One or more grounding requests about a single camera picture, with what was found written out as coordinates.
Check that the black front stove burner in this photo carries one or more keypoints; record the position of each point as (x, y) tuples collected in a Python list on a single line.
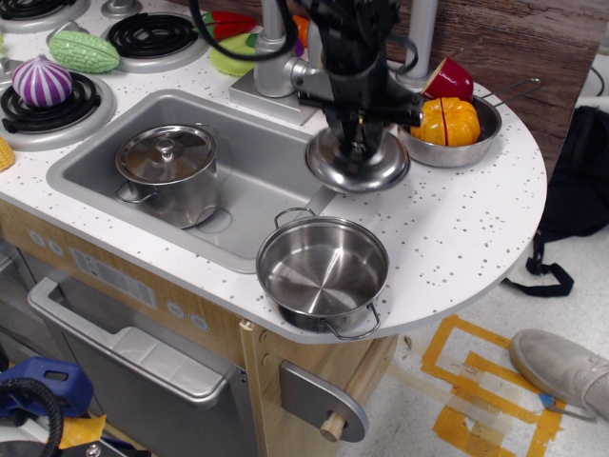
[(27, 128)]

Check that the blue clamp tool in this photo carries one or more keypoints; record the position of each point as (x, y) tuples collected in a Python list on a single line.
[(41, 385)]

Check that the steel saucepan with wire handle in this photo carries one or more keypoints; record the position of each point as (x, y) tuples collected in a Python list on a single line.
[(453, 157)]

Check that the steel lid on tall pot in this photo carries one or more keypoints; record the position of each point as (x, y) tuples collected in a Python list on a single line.
[(166, 154)]

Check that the black far stove burner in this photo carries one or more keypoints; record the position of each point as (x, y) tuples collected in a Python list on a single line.
[(30, 16)]

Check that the black stove burner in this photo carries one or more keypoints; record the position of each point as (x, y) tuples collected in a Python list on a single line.
[(27, 128), (155, 42), (30, 16)]

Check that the grey toy oven door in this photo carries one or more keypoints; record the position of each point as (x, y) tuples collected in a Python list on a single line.
[(164, 392)]

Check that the red toy apple half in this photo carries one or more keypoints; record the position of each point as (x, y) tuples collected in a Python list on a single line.
[(449, 79)]

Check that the light green toy vegetable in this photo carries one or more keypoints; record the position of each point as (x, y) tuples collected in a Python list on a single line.
[(244, 44)]

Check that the purple striped toy onion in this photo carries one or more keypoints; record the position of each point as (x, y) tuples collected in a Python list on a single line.
[(42, 83)]

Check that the grey shoe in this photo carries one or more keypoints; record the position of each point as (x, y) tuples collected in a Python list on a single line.
[(563, 370)]

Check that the shallow steel pot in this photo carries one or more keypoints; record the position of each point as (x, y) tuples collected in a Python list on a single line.
[(324, 273)]

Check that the orange floor tape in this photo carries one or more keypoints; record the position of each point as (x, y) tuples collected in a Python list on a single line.
[(490, 410)]

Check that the silver toy faucet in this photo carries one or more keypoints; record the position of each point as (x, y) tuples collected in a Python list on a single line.
[(267, 88)]

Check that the wooden peg hanger plate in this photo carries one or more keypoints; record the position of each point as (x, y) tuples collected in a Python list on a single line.
[(314, 400)]

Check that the tall steel pot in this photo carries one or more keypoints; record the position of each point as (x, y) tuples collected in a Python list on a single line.
[(182, 204)]

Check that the yellow toy corn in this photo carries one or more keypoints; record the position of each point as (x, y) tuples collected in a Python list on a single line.
[(7, 155)]

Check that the black backpack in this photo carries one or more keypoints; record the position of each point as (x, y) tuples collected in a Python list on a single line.
[(576, 201)]

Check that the silver stove knob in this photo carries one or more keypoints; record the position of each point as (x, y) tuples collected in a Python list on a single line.
[(118, 9)]

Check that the red toy pepper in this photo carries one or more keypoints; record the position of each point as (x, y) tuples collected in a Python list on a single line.
[(222, 24)]

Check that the silver support pole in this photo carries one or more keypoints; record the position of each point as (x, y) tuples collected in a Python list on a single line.
[(420, 32)]

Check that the black rear stove burner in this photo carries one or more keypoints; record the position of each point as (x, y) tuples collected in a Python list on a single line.
[(155, 42)]

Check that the purple orange toy vegetable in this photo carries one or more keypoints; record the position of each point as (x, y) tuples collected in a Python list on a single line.
[(302, 25)]

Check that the grey toy sink basin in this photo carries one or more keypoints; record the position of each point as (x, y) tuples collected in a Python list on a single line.
[(261, 172)]

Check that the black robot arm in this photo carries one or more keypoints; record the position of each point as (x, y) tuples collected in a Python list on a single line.
[(353, 35)]

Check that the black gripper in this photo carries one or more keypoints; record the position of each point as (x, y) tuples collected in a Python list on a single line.
[(373, 95)]

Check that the yellow toy pumpkin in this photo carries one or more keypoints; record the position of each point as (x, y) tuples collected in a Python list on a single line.
[(448, 121)]

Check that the green toy bitter gourd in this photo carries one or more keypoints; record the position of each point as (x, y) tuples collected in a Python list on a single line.
[(81, 51)]

